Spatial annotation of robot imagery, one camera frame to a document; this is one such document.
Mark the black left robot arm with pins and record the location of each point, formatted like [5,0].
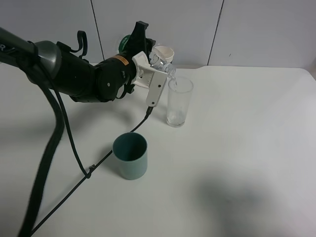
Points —
[73,75]

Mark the tall clear drinking glass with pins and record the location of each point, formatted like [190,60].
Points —
[180,90]

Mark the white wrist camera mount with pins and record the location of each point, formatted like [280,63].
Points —
[149,78]

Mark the white cup with blue sleeve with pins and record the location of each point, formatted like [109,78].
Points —
[167,52]

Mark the clear bottle with green label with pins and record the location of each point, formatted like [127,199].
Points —
[157,60]

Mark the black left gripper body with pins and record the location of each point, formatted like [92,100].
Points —
[114,76]

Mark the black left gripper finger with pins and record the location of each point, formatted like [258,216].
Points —
[137,41]
[150,43]

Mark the green plastic cup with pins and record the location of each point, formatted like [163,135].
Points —
[130,149]

